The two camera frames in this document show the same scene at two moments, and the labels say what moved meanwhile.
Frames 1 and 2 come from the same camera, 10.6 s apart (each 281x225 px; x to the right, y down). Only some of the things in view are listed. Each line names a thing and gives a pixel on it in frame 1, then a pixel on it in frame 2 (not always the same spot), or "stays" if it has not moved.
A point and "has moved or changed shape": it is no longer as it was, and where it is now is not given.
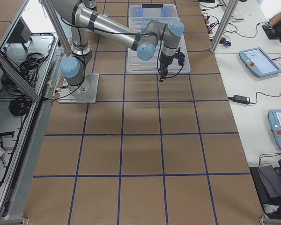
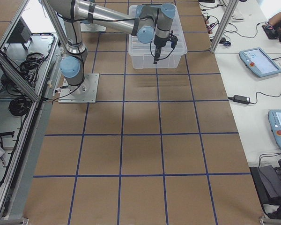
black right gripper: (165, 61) → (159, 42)
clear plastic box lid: (135, 65) has moved or changed shape
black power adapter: (240, 99) stays
